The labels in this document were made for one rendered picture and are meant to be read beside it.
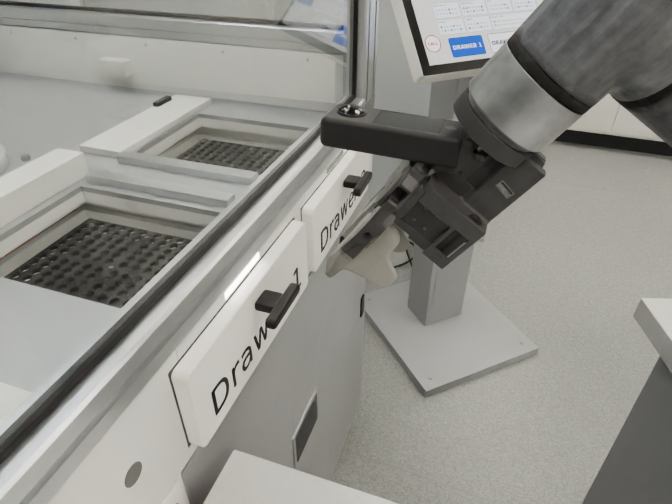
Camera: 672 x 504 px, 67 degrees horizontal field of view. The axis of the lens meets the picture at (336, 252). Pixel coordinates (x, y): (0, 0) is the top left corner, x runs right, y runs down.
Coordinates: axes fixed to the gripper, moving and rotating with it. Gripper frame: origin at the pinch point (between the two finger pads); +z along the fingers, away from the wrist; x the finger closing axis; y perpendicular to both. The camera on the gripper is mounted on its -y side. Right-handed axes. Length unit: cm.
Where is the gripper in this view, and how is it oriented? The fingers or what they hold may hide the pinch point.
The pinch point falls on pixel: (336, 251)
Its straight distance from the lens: 50.4
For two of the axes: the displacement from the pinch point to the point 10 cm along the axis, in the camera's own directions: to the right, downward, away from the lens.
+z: -5.4, 5.6, 6.2
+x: 3.3, -5.4, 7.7
